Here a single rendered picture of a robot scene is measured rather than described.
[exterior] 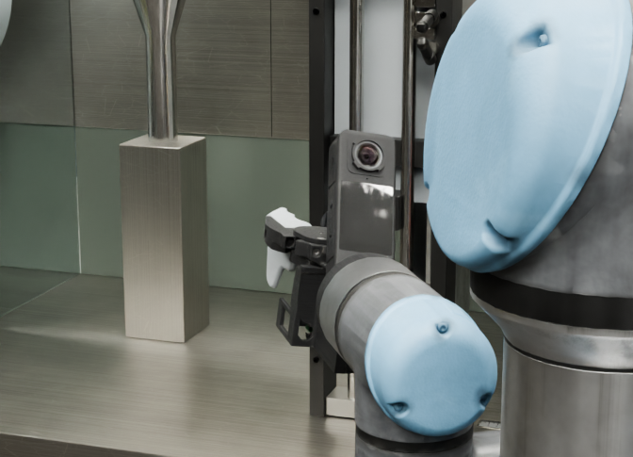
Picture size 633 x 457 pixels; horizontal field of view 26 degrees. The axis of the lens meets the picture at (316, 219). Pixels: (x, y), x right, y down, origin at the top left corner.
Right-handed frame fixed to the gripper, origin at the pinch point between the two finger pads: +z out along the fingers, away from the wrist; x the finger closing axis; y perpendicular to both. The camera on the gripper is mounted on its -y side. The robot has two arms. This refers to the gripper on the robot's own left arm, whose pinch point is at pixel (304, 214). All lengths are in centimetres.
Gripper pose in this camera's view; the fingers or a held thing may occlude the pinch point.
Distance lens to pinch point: 113.7
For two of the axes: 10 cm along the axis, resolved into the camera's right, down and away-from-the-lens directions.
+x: 9.6, 0.8, 2.7
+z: -2.5, -2.2, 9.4
